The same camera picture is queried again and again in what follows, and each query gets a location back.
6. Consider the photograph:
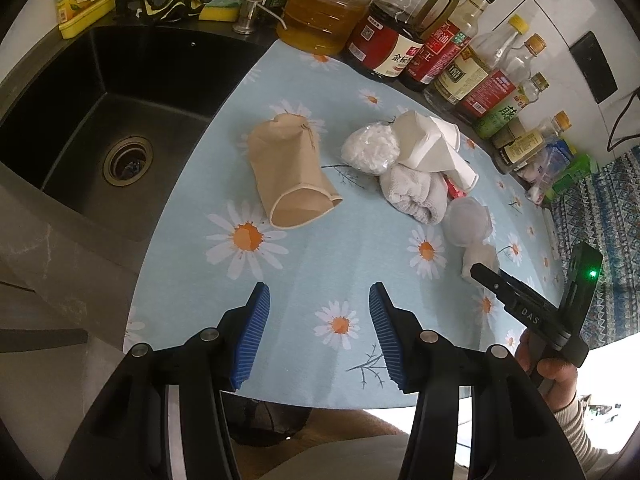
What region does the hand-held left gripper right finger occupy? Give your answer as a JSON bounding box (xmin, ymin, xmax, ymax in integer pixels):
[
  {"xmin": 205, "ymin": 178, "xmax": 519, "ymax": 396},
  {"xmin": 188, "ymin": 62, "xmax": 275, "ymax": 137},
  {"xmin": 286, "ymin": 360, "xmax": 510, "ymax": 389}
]
[{"xmin": 368, "ymin": 282, "xmax": 586, "ymax": 480}]

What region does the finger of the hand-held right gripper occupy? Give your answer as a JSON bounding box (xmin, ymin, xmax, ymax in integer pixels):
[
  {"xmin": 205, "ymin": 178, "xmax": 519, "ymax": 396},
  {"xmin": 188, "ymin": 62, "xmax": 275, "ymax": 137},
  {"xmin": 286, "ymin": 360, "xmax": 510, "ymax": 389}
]
[{"xmin": 470, "ymin": 262, "xmax": 558, "ymax": 333}]

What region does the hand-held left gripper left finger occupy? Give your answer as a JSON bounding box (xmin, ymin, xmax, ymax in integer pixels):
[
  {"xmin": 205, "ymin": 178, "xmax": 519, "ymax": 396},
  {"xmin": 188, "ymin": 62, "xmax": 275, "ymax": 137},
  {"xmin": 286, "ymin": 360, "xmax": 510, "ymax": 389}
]
[{"xmin": 55, "ymin": 281, "xmax": 271, "ymax": 480}]

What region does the white tissue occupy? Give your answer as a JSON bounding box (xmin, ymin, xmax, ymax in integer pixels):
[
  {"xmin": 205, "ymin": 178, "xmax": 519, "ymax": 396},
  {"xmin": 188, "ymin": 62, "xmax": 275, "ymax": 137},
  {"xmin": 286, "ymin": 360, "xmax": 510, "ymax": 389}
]
[{"xmin": 461, "ymin": 240, "xmax": 501, "ymax": 286}]

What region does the red wrapper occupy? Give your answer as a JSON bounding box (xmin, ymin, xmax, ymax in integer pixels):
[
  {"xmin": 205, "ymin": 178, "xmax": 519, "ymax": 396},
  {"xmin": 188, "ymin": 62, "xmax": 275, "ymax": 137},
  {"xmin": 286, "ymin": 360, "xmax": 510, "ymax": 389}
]
[{"xmin": 442, "ymin": 172, "xmax": 468, "ymax": 202}]

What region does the white towel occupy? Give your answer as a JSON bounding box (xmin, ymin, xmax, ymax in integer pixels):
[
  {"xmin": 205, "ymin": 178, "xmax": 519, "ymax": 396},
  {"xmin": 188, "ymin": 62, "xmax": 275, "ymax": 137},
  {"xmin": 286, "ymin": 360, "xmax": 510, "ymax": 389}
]
[{"xmin": 378, "ymin": 164, "xmax": 448, "ymax": 226}]

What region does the beige paper bag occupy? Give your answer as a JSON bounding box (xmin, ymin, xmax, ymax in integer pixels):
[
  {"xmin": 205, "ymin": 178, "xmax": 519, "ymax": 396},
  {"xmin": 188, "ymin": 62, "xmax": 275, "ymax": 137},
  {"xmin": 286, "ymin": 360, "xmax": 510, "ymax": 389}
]
[{"xmin": 247, "ymin": 114, "xmax": 345, "ymax": 231}]

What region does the white paper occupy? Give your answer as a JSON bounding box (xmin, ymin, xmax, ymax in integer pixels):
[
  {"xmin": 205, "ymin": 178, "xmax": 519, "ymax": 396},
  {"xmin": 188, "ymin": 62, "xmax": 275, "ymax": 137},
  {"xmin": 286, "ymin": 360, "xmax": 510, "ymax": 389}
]
[{"xmin": 395, "ymin": 110, "xmax": 480, "ymax": 192}]

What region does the white plastic bag of pellets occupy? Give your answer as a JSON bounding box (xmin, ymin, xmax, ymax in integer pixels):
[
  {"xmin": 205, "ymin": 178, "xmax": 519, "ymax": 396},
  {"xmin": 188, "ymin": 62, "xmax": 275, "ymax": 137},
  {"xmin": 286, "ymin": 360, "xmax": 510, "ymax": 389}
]
[{"xmin": 341, "ymin": 121, "xmax": 402, "ymax": 176}]

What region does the person's right forearm striped sleeve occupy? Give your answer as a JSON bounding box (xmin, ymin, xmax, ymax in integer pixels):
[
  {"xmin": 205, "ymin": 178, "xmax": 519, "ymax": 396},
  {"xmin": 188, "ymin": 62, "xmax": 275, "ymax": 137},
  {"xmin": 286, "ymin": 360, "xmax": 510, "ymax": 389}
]
[{"xmin": 550, "ymin": 395, "xmax": 631, "ymax": 480}]

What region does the person's right hand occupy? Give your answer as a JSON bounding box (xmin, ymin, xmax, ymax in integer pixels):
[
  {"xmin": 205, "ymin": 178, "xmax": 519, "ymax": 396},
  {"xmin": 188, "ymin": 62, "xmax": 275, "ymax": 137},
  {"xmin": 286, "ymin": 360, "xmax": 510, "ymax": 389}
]
[{"xmin": 515, "ymin": 330, "xmax": 578, "ymax": 411}]

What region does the blue patterned cloth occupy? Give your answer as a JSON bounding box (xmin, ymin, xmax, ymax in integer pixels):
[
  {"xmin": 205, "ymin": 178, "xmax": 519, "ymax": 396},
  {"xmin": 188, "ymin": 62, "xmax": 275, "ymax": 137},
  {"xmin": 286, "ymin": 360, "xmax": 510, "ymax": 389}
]
[{"xmin": 542, "ymin": 147, "xmax": 640, "ymax": 348}]

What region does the daisy print blue tablecloth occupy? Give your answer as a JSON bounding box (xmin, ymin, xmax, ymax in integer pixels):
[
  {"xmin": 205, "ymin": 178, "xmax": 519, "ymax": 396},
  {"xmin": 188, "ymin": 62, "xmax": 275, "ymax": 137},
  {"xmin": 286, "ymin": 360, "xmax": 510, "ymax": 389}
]
[{"xmin": 122, "ymin": 40, "xmax": 566, "ymax": 411}]

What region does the pink white packet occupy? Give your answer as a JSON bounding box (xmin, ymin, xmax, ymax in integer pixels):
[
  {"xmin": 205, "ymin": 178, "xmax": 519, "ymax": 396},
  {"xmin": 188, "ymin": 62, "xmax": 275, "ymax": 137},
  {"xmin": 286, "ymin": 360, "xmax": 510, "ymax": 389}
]
[{"xmin": 517, "ymin": 160, "xmax": 551, "ymax": 206}]

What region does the person's white sweater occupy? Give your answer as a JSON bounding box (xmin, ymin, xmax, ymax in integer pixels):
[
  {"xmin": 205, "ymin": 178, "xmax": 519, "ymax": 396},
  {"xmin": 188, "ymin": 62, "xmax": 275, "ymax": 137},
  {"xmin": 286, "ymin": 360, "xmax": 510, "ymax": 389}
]
[{"xmin": 260, "ymin": 430, "xmax": 416, "ymax": 480}]

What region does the green packet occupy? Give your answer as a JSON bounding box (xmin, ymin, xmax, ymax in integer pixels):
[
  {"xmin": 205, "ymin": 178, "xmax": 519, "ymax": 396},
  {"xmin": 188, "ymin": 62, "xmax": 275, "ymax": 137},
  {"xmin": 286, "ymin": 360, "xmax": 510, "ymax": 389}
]
[{"xmin": 550, "ymin": 152, "xmax": 598, "ymax": 201}]

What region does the blue white packet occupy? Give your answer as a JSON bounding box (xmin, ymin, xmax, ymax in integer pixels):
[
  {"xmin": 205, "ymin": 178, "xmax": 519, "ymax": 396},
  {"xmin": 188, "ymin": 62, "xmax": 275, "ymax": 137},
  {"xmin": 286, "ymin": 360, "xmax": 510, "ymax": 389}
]
[{"xmin": 520, "ymin": 140, "xmax": 576, "ymax": 196}]

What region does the small bottle yellow cap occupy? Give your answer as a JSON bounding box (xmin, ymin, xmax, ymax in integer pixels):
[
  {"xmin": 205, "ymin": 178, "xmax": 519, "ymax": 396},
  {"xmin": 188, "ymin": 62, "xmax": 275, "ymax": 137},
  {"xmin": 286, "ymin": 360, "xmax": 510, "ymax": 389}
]
[{"xmin": 492, "ymin": 111, "xmax": 572, "ymax": 173}]

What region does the small bottle green label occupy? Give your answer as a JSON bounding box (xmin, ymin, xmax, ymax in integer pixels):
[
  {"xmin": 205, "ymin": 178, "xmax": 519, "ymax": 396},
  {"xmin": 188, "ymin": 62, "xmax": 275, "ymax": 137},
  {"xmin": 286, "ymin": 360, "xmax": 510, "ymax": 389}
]
[{"xmin": 472, "ymin": 72, "xmax": 551, "ymax": 140}]

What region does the clear bottle red label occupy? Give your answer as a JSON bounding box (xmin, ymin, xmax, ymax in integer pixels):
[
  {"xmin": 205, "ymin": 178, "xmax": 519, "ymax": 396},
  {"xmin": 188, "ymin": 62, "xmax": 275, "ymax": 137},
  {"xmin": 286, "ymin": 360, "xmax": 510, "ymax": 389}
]
[{"xmin": 457, "ymin": 34, "xmax": 547, "ymax": 126}]

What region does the metal sink drain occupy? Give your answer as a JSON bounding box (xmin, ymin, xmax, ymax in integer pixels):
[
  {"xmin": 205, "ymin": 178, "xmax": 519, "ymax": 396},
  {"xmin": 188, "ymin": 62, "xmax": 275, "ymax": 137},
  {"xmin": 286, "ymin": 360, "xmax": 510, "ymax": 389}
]
[{"xmin": 102, "ymin": 135, "xmax": 154, "ymax": 187}]

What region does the clear bottle beige label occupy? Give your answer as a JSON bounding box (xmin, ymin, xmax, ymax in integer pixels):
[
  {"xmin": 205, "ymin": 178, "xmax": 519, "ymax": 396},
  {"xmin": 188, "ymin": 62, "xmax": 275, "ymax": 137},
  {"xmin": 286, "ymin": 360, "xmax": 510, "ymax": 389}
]
[{"xmin": 424, "ymin": 14, "xmax": 530, "ymax": 111}]

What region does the dark bottle red label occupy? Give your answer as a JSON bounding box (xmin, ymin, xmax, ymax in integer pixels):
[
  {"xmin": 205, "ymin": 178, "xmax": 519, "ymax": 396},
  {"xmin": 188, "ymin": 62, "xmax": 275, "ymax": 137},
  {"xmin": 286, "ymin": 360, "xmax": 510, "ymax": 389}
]
[{"xmin": 400, "ymin": 0, "xmax": 498, "ymax": 92}]

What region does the black kitchen sink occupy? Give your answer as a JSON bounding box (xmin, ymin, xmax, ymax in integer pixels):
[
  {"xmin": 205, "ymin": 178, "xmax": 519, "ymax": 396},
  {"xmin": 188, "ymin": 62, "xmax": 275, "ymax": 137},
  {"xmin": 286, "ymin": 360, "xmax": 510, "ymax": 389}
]
[{"xmin": 0, "ymin": 25, "xmax": 266, "ymax": 256}]

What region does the large soy sauce jug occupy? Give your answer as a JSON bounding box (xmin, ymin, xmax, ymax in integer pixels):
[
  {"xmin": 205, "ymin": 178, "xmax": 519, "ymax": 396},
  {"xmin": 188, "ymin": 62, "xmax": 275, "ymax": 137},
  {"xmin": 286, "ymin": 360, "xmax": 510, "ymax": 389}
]
[{"xmin": 345, "ymin": 0, "xmax": 463, "ymax": 83}]

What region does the metal soap dispenser pump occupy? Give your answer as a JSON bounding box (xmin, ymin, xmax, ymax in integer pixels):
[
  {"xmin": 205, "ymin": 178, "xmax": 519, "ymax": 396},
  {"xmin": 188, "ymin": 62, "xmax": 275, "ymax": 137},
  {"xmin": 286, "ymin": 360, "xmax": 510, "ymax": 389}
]
[{"xmin": 232, "ymin": 0, "xmax": 288, "ymax": 36}]

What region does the large cooking oil jug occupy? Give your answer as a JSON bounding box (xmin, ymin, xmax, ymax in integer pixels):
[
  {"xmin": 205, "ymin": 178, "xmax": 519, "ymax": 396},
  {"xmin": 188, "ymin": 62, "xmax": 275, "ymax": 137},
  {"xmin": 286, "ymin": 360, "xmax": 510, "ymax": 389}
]
[{"xmin": 276, "ymin": 0, "xmax": 376, "ymax": 57}]

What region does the yellow green sponge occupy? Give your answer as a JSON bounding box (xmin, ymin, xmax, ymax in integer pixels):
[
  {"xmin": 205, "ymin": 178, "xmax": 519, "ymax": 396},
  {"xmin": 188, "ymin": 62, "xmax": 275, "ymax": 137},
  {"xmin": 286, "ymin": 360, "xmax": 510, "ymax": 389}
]
[{"xmin": 198, "ymin": 0, "xmax": 240, "ymax": 22}]

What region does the black cable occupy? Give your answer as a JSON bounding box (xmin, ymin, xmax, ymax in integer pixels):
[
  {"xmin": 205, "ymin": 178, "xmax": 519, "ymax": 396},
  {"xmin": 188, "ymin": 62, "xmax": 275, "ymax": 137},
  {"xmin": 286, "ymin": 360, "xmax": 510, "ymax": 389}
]
[{"xmin": 607, "ymin": 80, "xmax": 640, "ymax": 152}]

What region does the black wall outlet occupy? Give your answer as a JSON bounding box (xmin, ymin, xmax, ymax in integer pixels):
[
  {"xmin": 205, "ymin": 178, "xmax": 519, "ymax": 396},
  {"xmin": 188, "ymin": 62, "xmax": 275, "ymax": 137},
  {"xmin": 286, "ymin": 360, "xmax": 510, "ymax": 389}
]
[{"xmin": 570, "ymin": 31, "xmax": 618, "ymax": 106}]

